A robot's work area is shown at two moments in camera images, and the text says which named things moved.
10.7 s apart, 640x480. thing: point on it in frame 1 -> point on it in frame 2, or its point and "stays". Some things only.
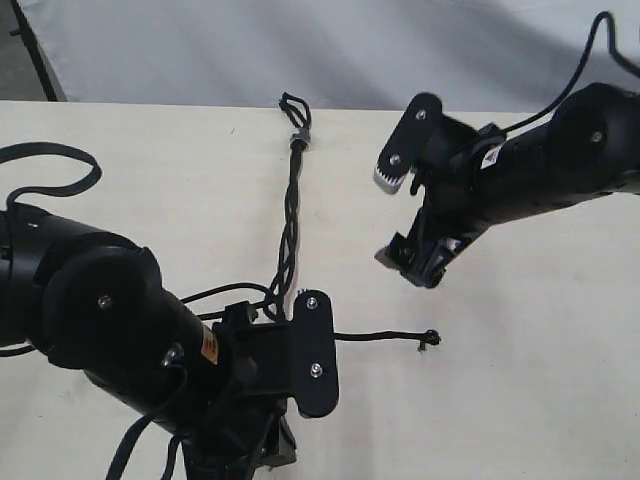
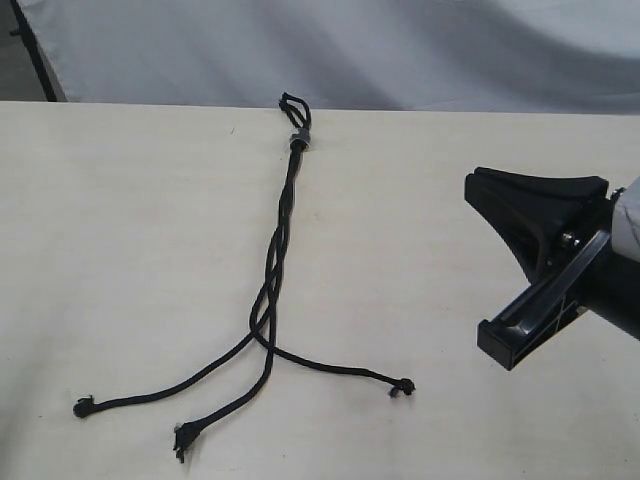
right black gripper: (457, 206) -> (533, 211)
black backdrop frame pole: (24, 31) stays
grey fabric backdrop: (489, 60) stays
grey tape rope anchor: (300, 134) stays
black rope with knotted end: (298, 117) -> (300, 122)
